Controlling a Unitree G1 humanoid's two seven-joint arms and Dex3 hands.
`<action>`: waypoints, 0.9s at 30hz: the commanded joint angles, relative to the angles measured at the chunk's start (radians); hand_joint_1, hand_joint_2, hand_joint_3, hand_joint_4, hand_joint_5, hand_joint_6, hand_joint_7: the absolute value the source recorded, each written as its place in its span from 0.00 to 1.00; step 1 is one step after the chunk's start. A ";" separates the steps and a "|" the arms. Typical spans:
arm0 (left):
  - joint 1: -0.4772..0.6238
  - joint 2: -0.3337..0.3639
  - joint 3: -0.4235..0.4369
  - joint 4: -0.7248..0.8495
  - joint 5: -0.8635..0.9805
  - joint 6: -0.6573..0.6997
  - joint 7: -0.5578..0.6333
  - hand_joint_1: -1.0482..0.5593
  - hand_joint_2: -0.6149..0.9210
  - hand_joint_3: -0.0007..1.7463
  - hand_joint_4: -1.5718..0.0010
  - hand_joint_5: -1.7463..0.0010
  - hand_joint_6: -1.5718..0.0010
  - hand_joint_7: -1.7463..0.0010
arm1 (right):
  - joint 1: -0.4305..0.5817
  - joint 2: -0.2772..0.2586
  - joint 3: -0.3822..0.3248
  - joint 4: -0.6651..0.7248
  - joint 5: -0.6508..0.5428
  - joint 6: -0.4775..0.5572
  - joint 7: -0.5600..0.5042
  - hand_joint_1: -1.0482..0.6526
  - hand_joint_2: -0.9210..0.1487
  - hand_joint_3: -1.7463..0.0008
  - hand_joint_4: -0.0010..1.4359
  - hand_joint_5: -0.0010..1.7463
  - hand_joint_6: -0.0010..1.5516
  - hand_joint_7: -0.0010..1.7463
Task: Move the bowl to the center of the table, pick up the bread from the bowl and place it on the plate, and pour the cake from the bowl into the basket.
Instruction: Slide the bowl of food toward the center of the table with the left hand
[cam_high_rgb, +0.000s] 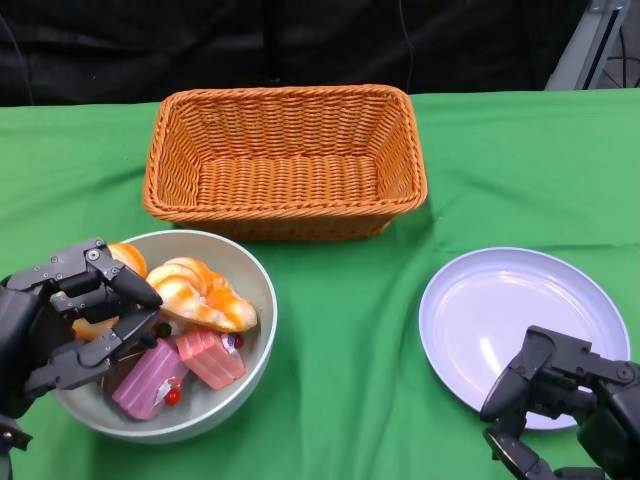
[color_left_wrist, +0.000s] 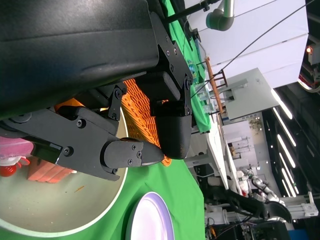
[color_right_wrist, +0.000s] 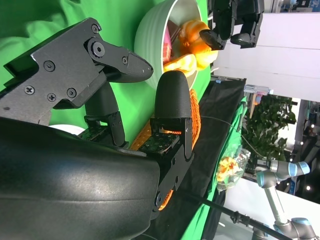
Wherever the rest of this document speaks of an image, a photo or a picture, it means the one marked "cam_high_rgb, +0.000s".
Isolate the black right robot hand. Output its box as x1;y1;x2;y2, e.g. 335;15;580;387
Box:
479;325;640;480

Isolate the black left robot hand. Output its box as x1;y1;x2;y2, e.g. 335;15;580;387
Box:
0;238;164;419

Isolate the brown chocolate cake slice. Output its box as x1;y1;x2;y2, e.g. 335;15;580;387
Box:
102;349;146;396

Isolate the orange ring doughnut bread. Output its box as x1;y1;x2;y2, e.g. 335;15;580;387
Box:
72;242;149;342

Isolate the pink layered cake slice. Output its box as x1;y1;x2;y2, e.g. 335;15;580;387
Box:
111;339;191;421

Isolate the orange striped twisted bread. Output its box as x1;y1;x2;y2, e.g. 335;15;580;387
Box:
146;257;259;334

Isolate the coral layered cake slice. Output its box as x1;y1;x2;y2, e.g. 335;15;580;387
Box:
175;328;247;390

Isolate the pale grey-green bowl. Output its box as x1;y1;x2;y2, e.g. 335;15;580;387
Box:
49;229;279;445

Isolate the lilac plate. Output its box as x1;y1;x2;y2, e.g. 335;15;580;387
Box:
418;247;632;432

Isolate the orange wicker basket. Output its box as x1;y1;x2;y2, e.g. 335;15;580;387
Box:
142;83;429;242

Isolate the green tablecloth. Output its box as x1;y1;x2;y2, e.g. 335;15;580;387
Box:
0;88;640;480

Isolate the black backdrop cloth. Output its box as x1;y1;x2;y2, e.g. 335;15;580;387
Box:
0;0;591;109

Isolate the aluminium frame profile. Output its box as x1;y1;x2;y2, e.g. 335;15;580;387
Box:
544;0;640;92

